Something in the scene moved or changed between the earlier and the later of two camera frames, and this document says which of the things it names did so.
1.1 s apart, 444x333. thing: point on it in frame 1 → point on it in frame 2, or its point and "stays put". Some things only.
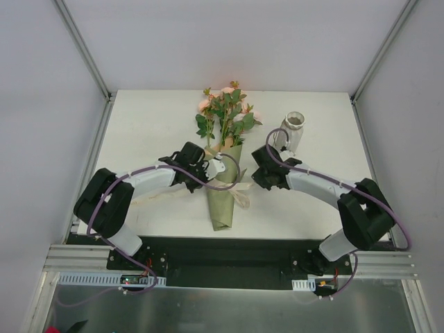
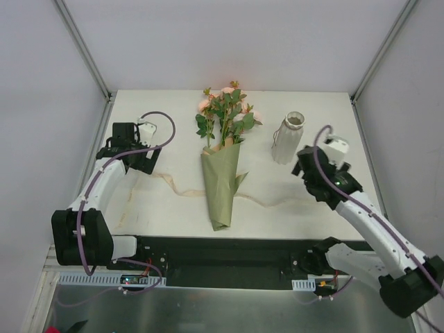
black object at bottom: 75,327 stays put
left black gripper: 193,178 → 146,161
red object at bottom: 52,329 stays put
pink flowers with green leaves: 227,113 stays put
